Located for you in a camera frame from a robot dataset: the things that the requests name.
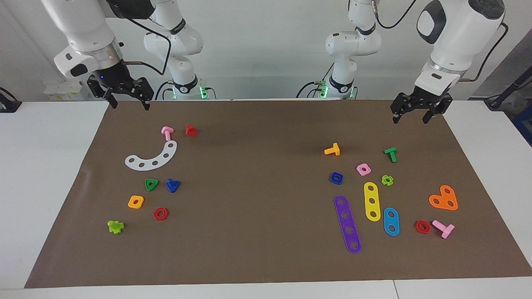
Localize white curved perforated plate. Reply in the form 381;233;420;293
125;140;178;171

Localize yellow three-hole plastic strip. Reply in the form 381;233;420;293
364;181;382;222

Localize orange heart-shaped plastic plate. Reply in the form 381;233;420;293
429;185;458;211

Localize black stand pole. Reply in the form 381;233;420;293
484;66;532;109

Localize blue crate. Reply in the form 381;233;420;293
511;104;532;147

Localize blue two-hole plastic strip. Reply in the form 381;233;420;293
383;207;400;237

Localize black clamp device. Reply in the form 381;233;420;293
0;87;22;113

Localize purple four-hole plastic strip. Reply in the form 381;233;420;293
334;195;362;254

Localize brown table mat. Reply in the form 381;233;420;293
24;99;532;289

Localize black base cable bundle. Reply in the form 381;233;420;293
296;81;329;99
155;81;173;100

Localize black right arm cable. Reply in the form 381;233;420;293
106;0;172;76

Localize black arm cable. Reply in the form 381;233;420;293
106;0;172;76
372;0;509;82

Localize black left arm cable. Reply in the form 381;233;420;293
372;0;509;82

